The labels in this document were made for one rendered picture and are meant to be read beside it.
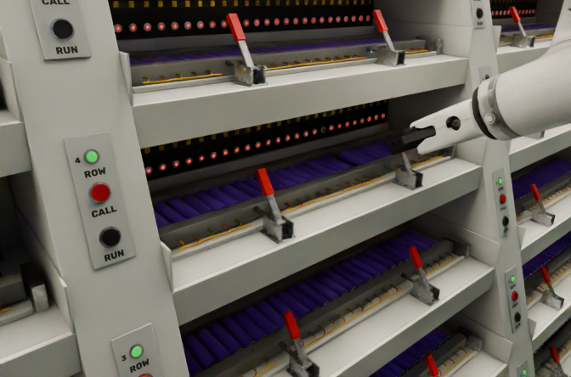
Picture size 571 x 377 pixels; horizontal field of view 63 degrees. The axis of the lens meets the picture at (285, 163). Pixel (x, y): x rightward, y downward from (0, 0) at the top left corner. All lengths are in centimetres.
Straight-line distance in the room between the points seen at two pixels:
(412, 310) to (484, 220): 24
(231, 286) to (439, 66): 49
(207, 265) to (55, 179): 19
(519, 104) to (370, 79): 20
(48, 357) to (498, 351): 80
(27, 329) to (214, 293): 18
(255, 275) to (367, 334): 24
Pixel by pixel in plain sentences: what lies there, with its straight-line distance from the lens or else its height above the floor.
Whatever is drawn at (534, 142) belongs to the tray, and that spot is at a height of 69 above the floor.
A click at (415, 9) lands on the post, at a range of 95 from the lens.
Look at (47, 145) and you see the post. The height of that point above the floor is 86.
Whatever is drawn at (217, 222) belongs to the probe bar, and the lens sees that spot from 60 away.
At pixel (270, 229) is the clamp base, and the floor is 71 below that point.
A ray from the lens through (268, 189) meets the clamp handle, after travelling 58.
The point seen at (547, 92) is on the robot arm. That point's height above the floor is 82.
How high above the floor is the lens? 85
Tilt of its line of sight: 7 degrees down
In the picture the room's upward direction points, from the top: 10 degrees counter-clockwise
